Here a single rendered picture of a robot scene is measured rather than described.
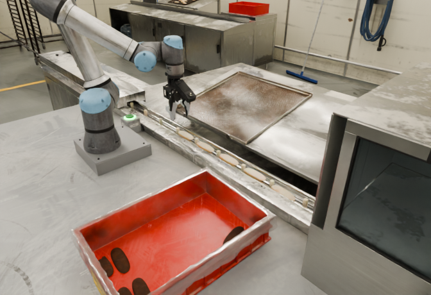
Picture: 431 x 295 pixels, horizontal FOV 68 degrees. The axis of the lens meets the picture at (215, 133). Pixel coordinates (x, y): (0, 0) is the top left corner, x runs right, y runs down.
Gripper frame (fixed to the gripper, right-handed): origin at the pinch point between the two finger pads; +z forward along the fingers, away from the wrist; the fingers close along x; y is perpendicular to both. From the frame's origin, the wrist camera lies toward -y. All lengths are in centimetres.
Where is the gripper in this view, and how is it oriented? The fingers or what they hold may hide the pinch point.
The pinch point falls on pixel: (180, 117)
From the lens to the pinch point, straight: 146.5
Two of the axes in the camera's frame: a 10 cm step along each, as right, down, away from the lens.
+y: -6.9, -3.5, 6.4
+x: -7.2, 3.3, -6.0
